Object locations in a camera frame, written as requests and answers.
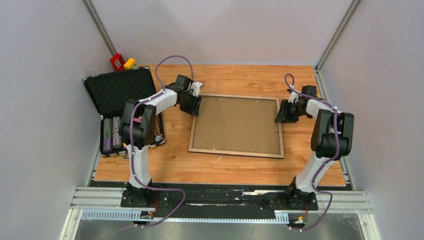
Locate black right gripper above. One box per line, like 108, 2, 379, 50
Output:
274, 99, 308, 124

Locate aluminium rail frame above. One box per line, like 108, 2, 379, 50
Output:
59, 66, 382, 240

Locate red toy house block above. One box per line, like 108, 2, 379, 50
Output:
109, 53, 126, 72

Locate black poker chip case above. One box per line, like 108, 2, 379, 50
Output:
82, 66, 157, 157

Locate green purple chip stack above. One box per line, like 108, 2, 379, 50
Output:
102, 118, 113, 153

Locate grey pink chip stack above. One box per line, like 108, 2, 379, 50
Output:
112, 116, 122, 149

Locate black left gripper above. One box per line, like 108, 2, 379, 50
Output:
179, 91, 203, 118

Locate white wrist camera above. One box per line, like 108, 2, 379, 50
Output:
188, 81, 204, 97
287, 88, 299, 104

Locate yellow toy block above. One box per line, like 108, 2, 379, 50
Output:
123, 57, 139, 70

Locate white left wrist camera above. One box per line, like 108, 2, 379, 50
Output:
188, 81, 204, 97

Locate wooden picture frame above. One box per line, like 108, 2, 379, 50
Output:
187, 93, 286, 160

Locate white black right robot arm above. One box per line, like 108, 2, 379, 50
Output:
274, 85, 355, 209

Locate brown cardboard backing board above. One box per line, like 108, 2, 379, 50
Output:
192, 96, 282, 155

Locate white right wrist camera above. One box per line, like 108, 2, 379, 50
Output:
287, 88, 299, 104

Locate brown orange chip stack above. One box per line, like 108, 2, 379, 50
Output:
154, 115, 164, 143

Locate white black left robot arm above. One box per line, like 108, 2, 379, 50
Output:
118, 75, 204, 207

